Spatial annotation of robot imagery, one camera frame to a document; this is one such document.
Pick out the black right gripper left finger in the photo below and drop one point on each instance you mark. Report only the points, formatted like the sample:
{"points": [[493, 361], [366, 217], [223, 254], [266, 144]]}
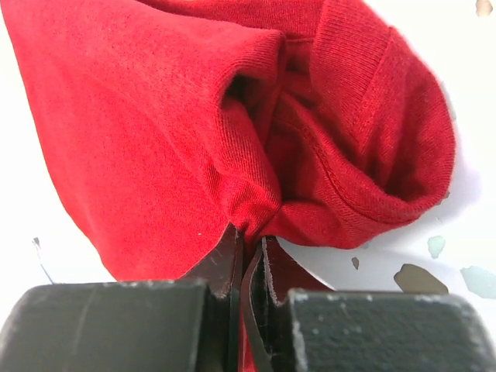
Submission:
{"points": [[191, 324]]}

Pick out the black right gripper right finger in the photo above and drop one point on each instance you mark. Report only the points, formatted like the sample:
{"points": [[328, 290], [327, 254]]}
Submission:
{"points": [[293, 322]]}

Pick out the dark red t-shirt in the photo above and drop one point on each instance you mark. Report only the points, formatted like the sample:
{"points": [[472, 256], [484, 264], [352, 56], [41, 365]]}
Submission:
{"points": [[164, 122]]}

